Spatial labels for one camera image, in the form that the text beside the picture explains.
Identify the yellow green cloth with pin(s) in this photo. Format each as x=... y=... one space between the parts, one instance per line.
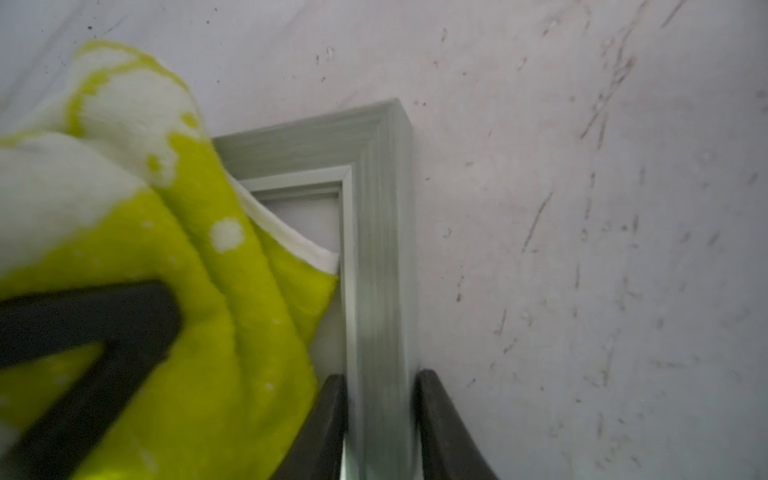
x=116 y=181

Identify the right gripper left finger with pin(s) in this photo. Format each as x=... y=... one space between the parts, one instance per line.
x=317 y=451

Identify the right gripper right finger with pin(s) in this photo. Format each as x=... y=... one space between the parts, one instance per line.
x=447 y=449

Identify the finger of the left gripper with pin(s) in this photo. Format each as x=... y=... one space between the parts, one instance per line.
x=136 y=324

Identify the grey picture frame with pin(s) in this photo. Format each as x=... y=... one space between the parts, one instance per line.
x=363 y=156

